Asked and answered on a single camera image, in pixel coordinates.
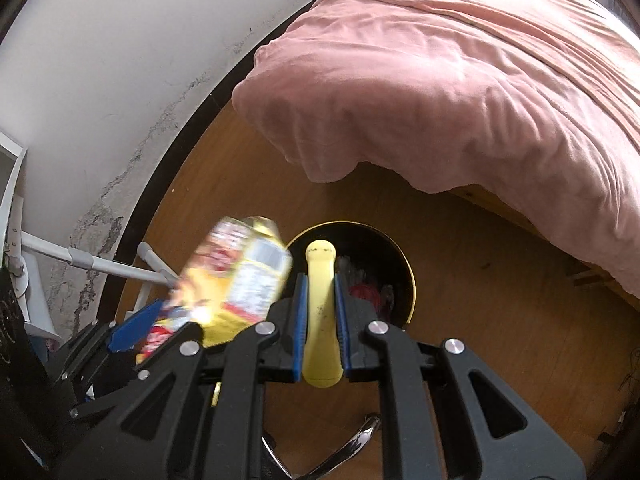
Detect yellow plastic tube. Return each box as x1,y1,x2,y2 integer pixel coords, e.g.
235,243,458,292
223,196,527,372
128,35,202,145
303,240,343,388

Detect yellow snack bag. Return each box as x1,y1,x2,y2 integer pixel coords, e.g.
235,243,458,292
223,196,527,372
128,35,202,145
136,217,292,364

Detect black round trash bin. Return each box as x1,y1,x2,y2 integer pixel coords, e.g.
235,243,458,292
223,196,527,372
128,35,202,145
282,221,416,327

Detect chrome chair base leg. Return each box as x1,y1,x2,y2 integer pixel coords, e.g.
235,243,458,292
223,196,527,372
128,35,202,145
260,413,382,480

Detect pink bed sheet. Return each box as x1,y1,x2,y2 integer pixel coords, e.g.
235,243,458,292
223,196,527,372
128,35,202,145
232,0,639,294

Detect wooden bed frame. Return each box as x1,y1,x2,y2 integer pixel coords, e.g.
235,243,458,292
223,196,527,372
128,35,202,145
449,184,640,311

